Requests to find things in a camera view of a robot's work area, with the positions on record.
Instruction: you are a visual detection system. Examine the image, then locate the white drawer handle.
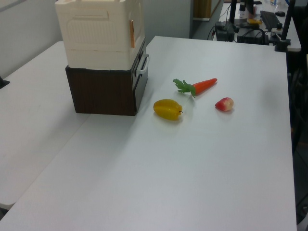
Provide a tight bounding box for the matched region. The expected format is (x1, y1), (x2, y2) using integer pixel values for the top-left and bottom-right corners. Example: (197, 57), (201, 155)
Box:
(136, 53), (150, 74)

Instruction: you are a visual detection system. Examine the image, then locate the yellow toy starfruit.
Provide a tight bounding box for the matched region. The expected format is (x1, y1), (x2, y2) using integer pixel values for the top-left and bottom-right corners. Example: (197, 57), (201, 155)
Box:
(153, 99), (184, 121)

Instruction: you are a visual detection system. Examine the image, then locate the dark office chair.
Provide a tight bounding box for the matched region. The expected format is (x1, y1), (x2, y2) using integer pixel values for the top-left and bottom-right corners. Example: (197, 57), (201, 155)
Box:
(287, 51), (308, 226)

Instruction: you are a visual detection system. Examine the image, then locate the dark brown drawer box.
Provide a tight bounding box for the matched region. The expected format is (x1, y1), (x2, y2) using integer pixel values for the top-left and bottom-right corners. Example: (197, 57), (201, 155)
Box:
(64, 38), (150, 117)

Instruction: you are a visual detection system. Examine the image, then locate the white plastic tray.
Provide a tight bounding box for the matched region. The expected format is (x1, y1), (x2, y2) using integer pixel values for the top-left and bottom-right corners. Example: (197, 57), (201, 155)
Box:
(54, 0), (146, 70)

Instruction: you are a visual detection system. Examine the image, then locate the cream cabinet door copper handle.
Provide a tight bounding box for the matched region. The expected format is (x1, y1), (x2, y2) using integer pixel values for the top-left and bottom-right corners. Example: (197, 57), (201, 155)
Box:
(129, 0), (146, 50)

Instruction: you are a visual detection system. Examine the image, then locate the small black box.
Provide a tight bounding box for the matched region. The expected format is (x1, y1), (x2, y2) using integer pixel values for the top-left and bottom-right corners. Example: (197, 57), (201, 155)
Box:
(215, 21), (235, 42)

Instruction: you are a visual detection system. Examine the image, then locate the red pink toy fruit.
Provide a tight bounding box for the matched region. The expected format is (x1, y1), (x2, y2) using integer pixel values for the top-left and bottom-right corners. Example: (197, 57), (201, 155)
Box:
(215, 97), (235, 112)

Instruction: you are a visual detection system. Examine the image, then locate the black pole with clamp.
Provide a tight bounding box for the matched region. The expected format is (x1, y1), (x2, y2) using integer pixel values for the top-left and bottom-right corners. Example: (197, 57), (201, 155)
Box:
(274, 0), (297, 52)

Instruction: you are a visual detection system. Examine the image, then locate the thin black pole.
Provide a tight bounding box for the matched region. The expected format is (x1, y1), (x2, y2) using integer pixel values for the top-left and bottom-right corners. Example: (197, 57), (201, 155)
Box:
(228, 0), (238, 25)

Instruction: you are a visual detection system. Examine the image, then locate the black monitor stand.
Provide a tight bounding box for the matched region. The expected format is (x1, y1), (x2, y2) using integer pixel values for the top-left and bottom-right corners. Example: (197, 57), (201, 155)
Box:
(239, 0), (256, 18)

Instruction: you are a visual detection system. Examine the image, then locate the wide black box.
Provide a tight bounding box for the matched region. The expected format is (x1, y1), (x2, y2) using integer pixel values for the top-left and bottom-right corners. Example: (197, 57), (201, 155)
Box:
(236, 28), (270, 45)

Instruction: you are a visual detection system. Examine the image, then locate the black keyboard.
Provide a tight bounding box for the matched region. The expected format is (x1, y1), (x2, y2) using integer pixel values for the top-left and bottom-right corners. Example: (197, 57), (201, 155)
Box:
(259, 10), (282, 32)

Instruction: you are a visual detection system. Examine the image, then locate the wooden board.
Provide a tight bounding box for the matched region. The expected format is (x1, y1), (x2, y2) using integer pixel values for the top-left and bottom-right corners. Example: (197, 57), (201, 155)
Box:
(192, 0), (222, 21)

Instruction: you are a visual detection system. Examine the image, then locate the orange toy carrot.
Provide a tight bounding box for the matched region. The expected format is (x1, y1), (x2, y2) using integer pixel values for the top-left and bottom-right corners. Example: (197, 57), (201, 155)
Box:
(172, 77), (218, 99)

